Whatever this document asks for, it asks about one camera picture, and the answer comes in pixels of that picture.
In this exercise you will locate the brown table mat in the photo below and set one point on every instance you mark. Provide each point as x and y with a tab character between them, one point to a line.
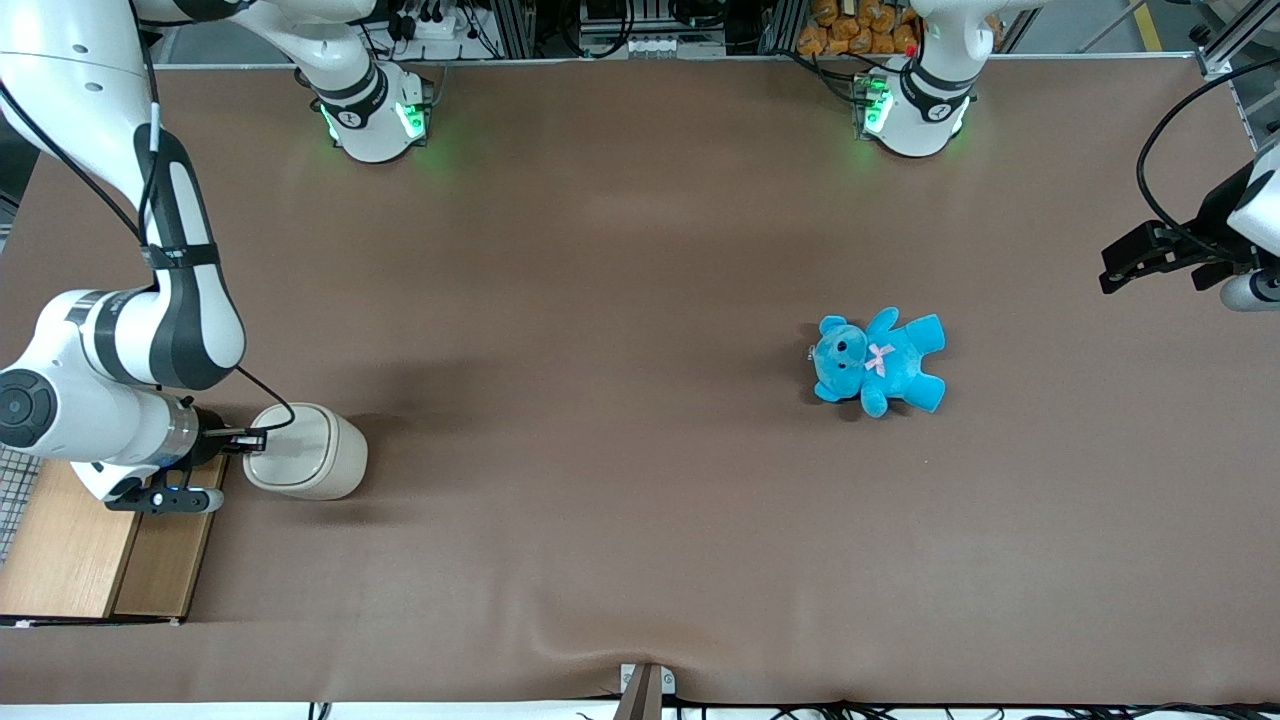
600	420

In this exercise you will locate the white lidded trash can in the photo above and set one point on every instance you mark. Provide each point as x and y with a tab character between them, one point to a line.
320	460

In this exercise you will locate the blue teddy bear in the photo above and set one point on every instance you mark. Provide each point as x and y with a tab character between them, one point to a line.
880	362

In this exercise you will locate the wooden stepped shelf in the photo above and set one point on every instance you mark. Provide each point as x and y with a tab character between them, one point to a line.
90	560

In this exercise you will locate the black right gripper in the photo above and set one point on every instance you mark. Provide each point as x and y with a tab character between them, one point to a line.
209	425

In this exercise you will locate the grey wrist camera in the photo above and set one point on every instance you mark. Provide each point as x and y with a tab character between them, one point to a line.
1250	292
170	499

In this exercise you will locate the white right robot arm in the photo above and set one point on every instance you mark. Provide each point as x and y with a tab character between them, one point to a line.
70	380

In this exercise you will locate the orange snack bag pile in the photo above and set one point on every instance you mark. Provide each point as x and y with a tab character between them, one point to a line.
860	25

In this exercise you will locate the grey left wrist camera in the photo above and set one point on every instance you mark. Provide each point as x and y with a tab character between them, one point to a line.
1250	292

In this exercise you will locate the white power strip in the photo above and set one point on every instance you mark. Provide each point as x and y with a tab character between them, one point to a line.
435	24

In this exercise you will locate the grey metal table bracket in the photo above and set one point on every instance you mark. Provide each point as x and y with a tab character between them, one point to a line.
645	690

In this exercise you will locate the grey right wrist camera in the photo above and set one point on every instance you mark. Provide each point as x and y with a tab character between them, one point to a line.
170	499

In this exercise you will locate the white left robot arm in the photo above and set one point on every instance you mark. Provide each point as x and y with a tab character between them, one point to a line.
915	115

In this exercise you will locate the aluminium frame post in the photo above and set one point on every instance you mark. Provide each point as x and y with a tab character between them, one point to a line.
1225	35

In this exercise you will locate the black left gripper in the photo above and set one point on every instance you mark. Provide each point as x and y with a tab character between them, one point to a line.
1212	222

